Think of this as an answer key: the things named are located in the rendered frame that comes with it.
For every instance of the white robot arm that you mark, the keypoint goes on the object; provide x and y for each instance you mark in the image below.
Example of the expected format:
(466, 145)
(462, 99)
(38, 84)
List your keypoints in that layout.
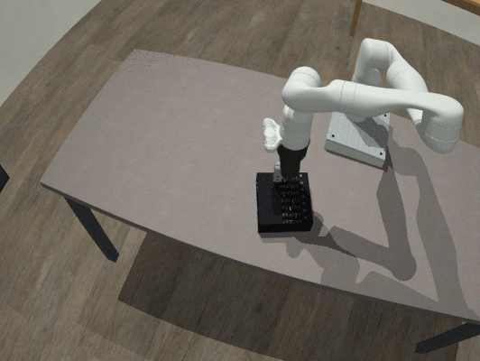
(437, 118)

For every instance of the black lighting desk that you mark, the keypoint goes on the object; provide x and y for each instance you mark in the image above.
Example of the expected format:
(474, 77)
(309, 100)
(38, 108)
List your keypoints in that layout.
(283, 206)

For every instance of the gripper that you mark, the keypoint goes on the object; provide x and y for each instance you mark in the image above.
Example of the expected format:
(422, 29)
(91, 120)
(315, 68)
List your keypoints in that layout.
(291, 149)

